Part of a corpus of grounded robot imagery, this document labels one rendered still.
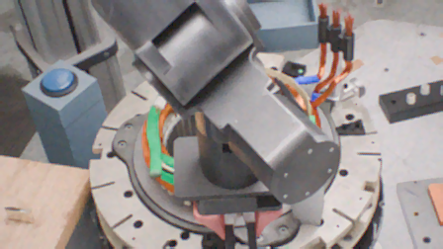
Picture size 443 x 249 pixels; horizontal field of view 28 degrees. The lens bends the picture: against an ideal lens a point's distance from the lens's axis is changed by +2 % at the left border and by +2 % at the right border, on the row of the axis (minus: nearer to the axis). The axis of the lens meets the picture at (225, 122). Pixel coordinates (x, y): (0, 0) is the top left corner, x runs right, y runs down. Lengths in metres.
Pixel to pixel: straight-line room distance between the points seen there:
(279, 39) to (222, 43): 0.58
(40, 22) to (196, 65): 0.76
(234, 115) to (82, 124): 0.60
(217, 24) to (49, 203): 0.47
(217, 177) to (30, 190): 0.36
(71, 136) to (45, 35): 0.22
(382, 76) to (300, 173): 0.89
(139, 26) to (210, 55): 0.05
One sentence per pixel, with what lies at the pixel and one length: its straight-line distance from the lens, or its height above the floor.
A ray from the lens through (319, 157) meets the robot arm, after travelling 0.61.
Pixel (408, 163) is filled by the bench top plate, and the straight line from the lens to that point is 1.36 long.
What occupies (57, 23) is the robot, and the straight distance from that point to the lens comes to 1.33.
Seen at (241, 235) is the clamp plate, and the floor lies 1.10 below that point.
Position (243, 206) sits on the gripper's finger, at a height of 1.25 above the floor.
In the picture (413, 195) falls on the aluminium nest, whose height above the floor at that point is 0.80.
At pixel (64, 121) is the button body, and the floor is 1.01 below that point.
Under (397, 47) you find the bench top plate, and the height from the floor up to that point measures 0.78.
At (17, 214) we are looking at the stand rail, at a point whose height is 1.08.
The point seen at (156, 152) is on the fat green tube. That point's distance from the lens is 0.89.
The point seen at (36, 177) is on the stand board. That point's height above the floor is 1.07.
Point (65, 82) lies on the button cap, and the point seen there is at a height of 1.04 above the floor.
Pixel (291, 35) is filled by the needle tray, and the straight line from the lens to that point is 1.16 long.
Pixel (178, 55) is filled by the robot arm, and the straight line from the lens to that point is 0.58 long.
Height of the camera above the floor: 1.81
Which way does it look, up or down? 47 degrees down
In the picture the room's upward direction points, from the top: 8 degrees counter-clockwise
